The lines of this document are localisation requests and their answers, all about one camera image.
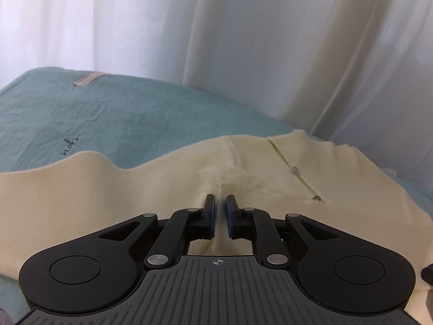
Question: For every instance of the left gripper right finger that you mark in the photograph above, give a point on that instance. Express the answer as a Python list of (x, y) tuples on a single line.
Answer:
[(256, 226)]

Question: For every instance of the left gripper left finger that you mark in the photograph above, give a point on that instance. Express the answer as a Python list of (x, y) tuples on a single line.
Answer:
[(175, 234)]

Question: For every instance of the cream knit sweater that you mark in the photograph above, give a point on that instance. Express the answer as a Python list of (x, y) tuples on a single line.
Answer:
[(336, 185)]

